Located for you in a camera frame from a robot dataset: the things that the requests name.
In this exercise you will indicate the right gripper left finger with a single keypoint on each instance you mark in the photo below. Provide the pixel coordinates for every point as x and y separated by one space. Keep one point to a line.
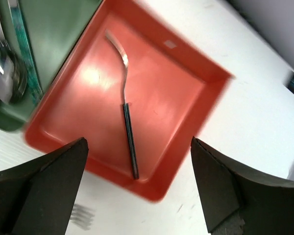
37 197

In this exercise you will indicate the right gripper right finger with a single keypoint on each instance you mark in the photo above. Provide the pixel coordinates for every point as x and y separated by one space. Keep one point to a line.
239 200

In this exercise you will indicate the dark handled fork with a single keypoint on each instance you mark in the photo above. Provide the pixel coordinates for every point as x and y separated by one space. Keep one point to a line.
125 106

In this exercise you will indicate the teal handled spoon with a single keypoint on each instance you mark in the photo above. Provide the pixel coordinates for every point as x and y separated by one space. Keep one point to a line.
26 50

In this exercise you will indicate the dark handled spoon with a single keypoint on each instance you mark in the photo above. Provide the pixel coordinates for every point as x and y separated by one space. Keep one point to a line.
13 75

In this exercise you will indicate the red container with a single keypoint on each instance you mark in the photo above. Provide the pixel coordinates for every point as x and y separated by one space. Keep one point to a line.
171 88

